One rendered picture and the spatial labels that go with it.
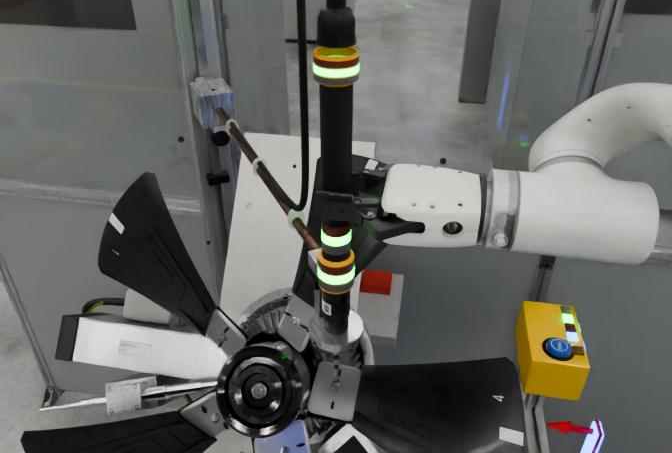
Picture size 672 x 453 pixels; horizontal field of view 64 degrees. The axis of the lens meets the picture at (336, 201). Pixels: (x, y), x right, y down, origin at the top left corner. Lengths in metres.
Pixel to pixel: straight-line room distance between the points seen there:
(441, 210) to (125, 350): 0.65
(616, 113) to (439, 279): 1.03
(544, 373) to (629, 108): 0.61
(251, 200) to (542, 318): 0.60
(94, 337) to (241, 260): 0.28
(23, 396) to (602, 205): 2.37
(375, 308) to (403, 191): 0.86
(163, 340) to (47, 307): 1.22
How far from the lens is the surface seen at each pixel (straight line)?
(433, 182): 0.58
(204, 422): 0.87
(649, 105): 0.56
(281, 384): 0.75
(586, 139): 0.63
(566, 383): 1.10
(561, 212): 0.56
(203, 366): 0.96
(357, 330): 0.71
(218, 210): 1.38
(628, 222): 0.58
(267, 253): 1.04
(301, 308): 0.81
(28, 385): 2.66
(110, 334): 1.03
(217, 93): 1.13
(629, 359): 1.81
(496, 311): 1.63
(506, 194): 0.55
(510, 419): 0.83
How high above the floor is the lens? 1.81
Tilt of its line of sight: 32 degrees down
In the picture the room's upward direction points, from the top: straight up
